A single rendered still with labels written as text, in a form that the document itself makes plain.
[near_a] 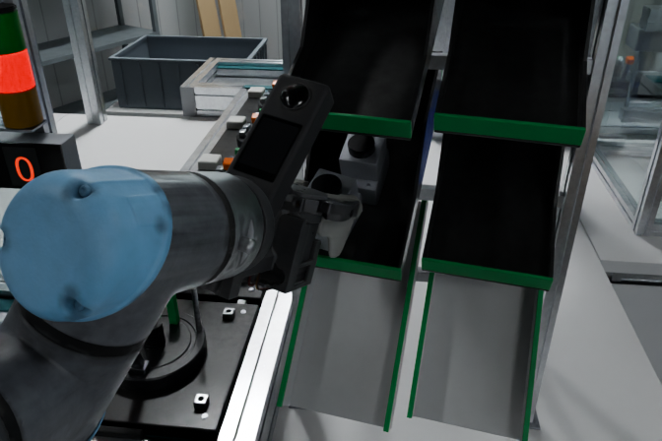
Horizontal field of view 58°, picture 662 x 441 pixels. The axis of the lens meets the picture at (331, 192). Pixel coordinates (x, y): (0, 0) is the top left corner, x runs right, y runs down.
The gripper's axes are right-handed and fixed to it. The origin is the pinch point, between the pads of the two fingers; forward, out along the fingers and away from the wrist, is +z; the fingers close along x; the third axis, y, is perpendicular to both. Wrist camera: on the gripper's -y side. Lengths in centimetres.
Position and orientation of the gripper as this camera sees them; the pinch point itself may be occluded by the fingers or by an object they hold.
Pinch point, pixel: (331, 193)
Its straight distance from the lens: 60.6
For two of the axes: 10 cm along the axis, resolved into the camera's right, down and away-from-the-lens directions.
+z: 3.6, -0.1, 9.3
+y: -2.5, 9.6, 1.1
